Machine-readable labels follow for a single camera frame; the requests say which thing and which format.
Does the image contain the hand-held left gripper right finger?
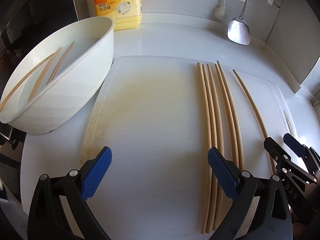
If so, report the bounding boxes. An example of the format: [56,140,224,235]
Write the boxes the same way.
[208,147,293,240]

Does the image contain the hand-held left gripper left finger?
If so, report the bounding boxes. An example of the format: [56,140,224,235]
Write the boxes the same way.
[27,146,112,240]

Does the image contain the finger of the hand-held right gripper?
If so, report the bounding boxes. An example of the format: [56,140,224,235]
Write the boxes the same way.
[264,137,317,184]
[283,133,320,173]

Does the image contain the long wooden chopstick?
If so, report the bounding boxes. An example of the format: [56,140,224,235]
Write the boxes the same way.
[232,69,275,175]
[0,53,55,112]
[47,41,75,83]
[201,64,215,234]
[216,60,245,231]
[206,63,219,234]
[196,62,212,234]
[214,64,240,231]
[28,46,62,103]

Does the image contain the white round bowl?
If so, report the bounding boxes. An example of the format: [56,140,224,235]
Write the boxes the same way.
[0,17,115,134]

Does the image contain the white plastic cutting board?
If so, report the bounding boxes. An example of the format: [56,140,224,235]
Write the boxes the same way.
[80,56,295,240]

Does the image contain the steel cooking spatula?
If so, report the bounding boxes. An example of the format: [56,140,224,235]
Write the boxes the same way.
[227,0,257,45]

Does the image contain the yellow dish soap bottle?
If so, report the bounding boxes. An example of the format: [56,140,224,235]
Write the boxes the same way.
[92,0,142,32]

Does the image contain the black gas stove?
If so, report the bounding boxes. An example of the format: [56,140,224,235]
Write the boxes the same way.
[0,0,84,205]

